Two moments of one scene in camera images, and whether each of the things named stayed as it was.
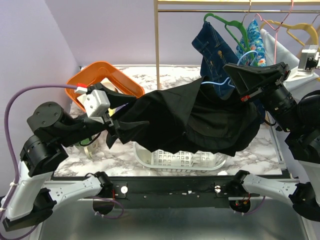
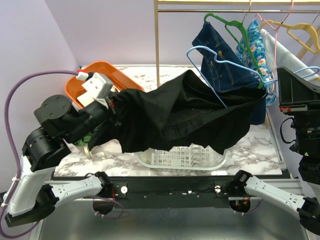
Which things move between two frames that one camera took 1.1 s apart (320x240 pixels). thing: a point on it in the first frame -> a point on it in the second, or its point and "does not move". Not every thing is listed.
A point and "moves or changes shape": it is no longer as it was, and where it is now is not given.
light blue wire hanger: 227,80 moves or changes shape
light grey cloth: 276,52 does not move
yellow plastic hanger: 302,25 does not move
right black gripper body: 280,77 -> 309,113
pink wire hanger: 276,30 does not move
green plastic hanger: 232,22 does not move
